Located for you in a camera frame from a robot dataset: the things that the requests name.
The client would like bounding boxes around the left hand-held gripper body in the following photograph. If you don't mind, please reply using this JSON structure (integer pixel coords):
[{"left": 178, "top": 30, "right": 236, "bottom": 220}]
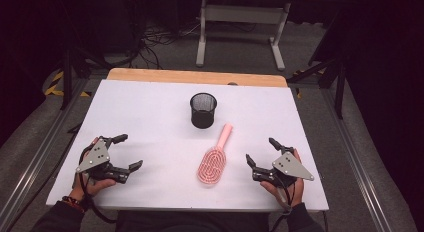
[{"left": 75, "top": 137, "right": 118, "bottom": 185}]

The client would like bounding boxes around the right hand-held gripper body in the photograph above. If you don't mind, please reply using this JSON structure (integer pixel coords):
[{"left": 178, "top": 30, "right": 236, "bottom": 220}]
[{"left": 264, "top": 151, "right": 315, "bottom": 189}]

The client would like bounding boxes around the pink hairbrush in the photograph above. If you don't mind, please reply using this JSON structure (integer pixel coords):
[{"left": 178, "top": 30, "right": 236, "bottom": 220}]
[{"left": 196, "top": 122, "right": 234, "bottom": 185}]

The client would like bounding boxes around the black mesh pen holder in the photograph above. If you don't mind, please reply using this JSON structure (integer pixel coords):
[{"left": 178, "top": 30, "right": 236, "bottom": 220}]
[{"left": 189, "top": 92, "right": 218, "bottom": 130}]

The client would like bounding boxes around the person's right hand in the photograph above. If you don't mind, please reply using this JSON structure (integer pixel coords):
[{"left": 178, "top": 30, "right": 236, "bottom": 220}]
[{"left": 259, "top": 148, "right": 306, "bottom": 208}]

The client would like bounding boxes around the person's left hand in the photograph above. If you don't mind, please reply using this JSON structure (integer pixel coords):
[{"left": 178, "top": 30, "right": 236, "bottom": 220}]
[{"left": 68, "top": 136, "right": 117, "bottom": 202}]

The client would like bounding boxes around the white table board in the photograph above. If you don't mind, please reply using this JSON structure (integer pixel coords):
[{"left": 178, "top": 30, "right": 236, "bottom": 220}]
[{"left": 45, "top": 79, "right": 330, "bottom": 212}]

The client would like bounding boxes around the yellow and black floor tape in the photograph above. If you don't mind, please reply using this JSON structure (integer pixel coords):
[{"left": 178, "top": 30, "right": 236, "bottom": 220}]
[{"left": 292, "top": 68, "right": 327, "bottom": 100}]

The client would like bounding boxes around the black metal stand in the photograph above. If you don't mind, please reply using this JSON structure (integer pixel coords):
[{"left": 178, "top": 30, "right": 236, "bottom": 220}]
[
  {"left": 287, "top": 56, "right": 348, "bottom": 121},
  {"left": 59, "top": 46, "right": 113, "bottom": 112}
]

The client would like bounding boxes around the wooden table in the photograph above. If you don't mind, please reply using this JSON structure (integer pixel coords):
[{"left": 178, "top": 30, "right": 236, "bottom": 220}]
[{"left": 106, "top": 67, "right": 289, "bottom": 89}]

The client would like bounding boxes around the right hand-held gripper cable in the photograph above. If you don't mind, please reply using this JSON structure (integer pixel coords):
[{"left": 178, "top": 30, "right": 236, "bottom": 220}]
[{"left": 269, "top": 178, "right": 297, "bottom": 232}]

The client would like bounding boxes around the hand-held gripper cable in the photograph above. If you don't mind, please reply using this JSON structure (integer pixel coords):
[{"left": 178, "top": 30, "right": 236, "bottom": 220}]
[
  {"left": 269, "top": 178, "right": 297, "bottom": 232},
  {"left": 77, "top": 144, "right": 118, "bottom": 225}
]

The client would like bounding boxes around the left hand-held gripper cable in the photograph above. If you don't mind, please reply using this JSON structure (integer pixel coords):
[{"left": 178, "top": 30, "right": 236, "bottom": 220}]
[{"left": 77, "top": 144, "right": 118, "bottom": 225}]

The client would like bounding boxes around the red and black bracelet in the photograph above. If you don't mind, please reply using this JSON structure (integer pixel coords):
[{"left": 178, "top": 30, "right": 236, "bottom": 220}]
[{"left": 61, "top": 195, "right": 86, "bottom": 214}]

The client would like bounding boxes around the aluminium floor rail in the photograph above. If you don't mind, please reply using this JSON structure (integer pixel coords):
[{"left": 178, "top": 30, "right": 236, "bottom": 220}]
[
  {"left": 0, "top": 77, "right": 88, "bottom": 228},
  {"left": 320, "top": 88, "right": 394, "bottom": 232}
]

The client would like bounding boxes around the bundle of black floor cables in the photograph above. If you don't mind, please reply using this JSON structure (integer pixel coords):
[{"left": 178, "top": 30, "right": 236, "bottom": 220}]
[{"left": 131, "top": 20, "right": 203, "bottom": 70}]

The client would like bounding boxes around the grey metal desk frame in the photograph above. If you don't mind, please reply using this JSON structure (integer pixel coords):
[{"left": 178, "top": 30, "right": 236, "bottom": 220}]
[{"left": 195, "top": 0, "right": 292, "bottom": 72}]

